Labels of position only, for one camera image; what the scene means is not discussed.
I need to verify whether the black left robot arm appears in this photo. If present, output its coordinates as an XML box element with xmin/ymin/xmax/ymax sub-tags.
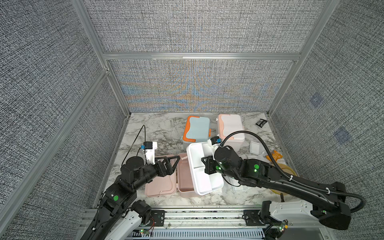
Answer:
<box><xmin>81</xmin><ymin>156</ymin><xmax>180</xmax><ymax>240</ymax></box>

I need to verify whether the pink white medicine box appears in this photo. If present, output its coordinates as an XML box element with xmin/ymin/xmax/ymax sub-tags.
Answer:
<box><xmin>145</xmin><ymin>143</ymin><xmax>224</xmax><ymax>198</ymax></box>

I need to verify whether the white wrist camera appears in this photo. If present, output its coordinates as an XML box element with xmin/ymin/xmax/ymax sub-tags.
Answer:
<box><xmin>210</xmin><ymin>136</ymin><xmax>222</xmax><ymax>146</ymax></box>
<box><xmin>141</xmin><ymin>142</ymin><xmax>158</xmax><ymax>165</ymax></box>

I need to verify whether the clear plastic gauze box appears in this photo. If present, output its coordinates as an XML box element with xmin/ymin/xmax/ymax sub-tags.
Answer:
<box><xmin>249</xmin><ymin>142</ymin><xmax>266</xmax><ymax>156</ymax></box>

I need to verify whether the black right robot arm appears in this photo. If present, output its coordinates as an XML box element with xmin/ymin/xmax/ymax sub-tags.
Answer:
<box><xmin>202</xmin><ymin>131</ymin><xmax>366</xmax><ymax>230</ymax></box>

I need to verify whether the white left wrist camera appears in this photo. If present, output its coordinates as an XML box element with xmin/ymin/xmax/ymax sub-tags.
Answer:
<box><xmin>141</xmin><ymin>142</ymin><xmax>158</xmax><ymax>165</ymax></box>

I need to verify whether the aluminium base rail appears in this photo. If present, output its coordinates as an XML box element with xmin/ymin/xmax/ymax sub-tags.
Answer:
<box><xmin>80</xmin><ymin>206</ymin><xmax>334</xmax><ymax>240</ymax></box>

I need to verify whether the white pink medicine chest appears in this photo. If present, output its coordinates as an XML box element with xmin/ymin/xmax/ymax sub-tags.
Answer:
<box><xmin>217</xmin><ymin>114</ymin><xmax>245</xmax><ymax>152</ymax></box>

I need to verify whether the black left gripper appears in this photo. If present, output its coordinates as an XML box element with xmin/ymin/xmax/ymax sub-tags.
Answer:
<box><xmin>132</xmin><ymin>155</ymin><xmax>180</xmax><ymax>192</ymax></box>

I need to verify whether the black foil sachet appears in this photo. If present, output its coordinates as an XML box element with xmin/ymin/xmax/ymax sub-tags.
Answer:
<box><xmin>256</xmin><ymin>119</ymin><xmax>268</xmax><ymax>128</ymax></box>

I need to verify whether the orange plastic toy piece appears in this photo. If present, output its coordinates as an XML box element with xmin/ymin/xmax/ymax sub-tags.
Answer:
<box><xmin>266</xmin><ymin>150</ymin><xmax>283</xmax><ymax>162</ymax></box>

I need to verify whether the blue orange medicine box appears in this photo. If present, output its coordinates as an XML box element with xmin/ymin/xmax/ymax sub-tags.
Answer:
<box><xmin>183</xmin><ymin>116</ymin><xmax>211</xmax><ymax>150</ymax></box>

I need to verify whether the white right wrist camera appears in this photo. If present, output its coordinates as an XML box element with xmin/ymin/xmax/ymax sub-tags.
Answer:
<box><xmin>210</xmin><ymin>136</ymin><xmax>222</xmax><ymax>146</ymax></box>

